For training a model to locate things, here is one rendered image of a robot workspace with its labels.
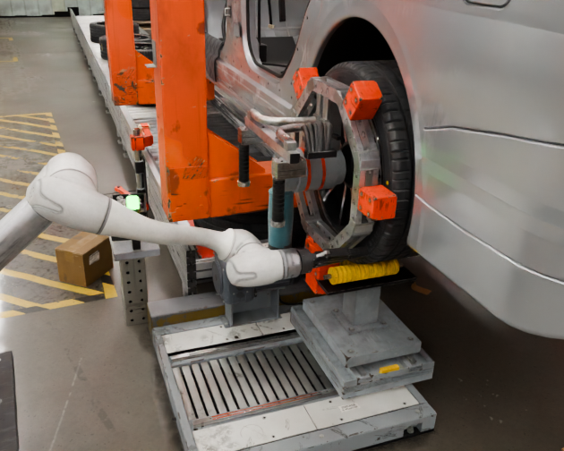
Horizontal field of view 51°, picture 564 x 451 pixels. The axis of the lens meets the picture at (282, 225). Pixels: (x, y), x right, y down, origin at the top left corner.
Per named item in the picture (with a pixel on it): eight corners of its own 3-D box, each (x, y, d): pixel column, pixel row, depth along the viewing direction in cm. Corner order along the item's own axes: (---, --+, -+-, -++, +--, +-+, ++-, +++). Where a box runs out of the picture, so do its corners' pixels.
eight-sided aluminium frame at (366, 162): (369, 277, 184) (387, 102, 161) (349, 281, 181) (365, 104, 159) (303, 210, 230) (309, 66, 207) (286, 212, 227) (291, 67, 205)
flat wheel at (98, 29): (146, 42, 821) (145, 24, 811) (98, 45, 788) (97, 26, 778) (130, 36, 871) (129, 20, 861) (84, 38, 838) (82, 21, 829)
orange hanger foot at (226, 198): (330, 204, 251) (336, 123, 237) (209, 218, 234) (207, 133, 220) (314, 190, 265) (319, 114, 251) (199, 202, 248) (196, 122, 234)
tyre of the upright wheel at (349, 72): (473, 60, 164) (361, 57, 224) (398, 63, 156) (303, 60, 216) (458, 283, 183) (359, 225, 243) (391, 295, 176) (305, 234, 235)
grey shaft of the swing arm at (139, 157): (149, 212, 354) (142, 130, 333) (139, 213, 352) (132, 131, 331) (146, 206, 361) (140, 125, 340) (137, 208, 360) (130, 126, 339)
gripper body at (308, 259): (295, 277, 182) (323, 273, 185) (303, 269, 174) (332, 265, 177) (290, 254, 184) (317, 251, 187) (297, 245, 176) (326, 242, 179)
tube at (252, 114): (321, 128, 189) (323, 95, 184) (264, 132, 182) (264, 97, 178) (301, 114, 204) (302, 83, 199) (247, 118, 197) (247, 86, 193)
